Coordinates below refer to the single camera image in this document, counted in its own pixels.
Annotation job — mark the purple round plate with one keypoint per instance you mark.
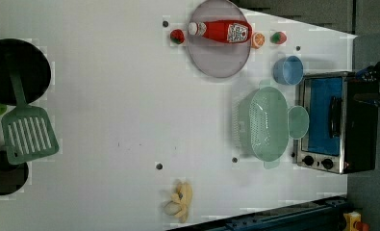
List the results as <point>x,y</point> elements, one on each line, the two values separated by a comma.
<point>216,59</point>

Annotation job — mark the toy strawberry right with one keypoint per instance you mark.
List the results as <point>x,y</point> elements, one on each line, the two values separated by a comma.
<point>278,38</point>

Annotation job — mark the green slotted spatula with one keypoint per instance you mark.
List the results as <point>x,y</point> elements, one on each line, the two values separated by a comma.
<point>27,130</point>

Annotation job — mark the red ketchup bottle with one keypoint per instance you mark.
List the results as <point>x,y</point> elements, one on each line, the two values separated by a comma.
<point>224,31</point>

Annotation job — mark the toy strawberry left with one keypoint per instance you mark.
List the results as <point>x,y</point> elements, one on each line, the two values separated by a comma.
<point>177,36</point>

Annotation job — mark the blue metal table frame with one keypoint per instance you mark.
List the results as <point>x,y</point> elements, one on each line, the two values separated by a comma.
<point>319,215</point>

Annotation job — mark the toy strawberry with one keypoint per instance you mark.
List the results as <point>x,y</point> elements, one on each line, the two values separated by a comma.
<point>278,38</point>
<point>177,36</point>

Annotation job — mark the yellow orange clamp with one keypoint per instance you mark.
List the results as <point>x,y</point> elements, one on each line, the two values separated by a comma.
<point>354,222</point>

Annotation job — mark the green mug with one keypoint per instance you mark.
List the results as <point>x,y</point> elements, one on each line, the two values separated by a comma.
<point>298,122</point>

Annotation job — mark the small black pot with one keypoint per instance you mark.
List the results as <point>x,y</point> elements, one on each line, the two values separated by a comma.
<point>12,177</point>

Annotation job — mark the large black pot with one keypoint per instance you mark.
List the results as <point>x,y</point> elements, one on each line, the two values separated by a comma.
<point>22,58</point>

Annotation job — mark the black toaster oven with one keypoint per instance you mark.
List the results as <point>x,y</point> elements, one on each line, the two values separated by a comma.
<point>342,133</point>

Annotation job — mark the blue cup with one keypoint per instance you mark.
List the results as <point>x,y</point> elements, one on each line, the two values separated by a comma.
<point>288,71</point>

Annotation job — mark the green plastic strainer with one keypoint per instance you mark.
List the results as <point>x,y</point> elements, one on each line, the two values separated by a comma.
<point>260,125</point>

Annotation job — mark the toy orange slice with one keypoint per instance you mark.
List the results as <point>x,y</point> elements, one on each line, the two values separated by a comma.
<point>257,40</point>

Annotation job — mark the peeled toy banana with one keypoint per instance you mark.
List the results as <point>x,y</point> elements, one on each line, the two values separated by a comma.
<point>180,201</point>

